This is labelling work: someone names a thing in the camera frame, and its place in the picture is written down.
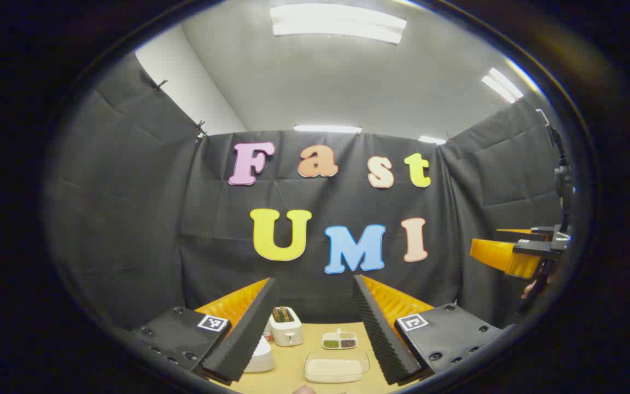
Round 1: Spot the dark stand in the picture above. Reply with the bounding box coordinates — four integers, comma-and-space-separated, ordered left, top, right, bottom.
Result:
550, 125, 575, 230

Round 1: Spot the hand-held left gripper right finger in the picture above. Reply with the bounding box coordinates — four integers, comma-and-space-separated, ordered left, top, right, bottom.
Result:
352, 274, 504, 387

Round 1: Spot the clear plastic container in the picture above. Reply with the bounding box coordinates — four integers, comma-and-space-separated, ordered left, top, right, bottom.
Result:
304, 350, 371, 384

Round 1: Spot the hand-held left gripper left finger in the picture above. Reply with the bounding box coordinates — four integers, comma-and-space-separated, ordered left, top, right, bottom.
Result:
133, 276, 276, 384

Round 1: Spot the white toaster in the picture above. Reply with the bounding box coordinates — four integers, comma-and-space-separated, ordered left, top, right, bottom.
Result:
269, 306, 304, 347

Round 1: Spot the white rice cooker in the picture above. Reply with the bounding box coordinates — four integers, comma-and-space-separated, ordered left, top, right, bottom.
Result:
243, 335, 276, 374

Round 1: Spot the white divided dish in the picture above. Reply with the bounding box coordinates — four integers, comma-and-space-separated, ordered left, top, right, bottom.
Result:
321, 328, 359, 350

